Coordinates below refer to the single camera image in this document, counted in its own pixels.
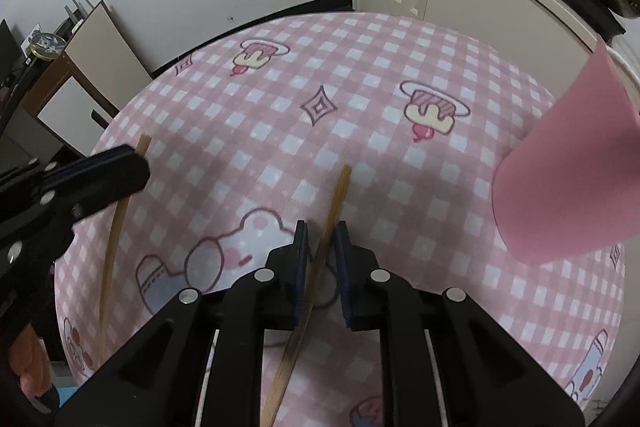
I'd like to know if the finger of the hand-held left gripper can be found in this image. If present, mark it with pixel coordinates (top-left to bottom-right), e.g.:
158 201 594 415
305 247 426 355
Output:
42 145 151 223

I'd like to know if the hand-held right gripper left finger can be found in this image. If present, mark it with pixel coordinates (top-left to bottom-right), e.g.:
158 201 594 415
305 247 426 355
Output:
82 220 309 427

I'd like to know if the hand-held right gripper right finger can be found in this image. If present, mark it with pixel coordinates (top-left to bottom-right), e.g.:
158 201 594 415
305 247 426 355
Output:
334 221 586 427

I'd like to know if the long wooden chopstick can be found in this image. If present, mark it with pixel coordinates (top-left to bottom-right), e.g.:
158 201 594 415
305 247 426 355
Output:
260 164 352 427
97 134 152 365

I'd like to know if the pink cup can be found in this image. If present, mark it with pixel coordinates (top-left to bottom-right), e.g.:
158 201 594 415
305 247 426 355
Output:
491 34 640 265

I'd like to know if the person's left hand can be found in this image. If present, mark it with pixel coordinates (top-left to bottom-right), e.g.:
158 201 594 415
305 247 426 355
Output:
11 323 52 396

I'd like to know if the brown and white side cabinet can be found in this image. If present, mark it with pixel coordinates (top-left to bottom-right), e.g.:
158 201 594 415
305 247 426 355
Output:
22 0 153 158

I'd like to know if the round decorated tin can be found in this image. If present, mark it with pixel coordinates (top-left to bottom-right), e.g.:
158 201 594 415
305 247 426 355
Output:
28 33 67 56

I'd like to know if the black monitor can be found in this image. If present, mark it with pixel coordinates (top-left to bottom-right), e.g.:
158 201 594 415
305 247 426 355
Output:
0 19 21 82

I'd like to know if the pink checked tablecloth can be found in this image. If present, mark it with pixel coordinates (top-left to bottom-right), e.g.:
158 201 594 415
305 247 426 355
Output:
54 10 626 427

